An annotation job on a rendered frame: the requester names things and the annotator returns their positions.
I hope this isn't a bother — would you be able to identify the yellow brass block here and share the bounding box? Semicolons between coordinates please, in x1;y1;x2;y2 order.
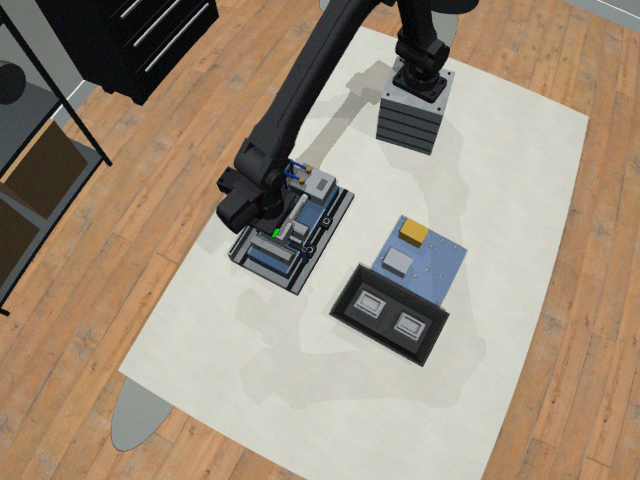
398;218;429;248

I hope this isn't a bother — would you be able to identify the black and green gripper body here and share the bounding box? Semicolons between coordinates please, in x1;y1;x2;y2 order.
248;187;296;236

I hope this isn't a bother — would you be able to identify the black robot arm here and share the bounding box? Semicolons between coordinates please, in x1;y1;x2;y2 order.
216;0;450;234

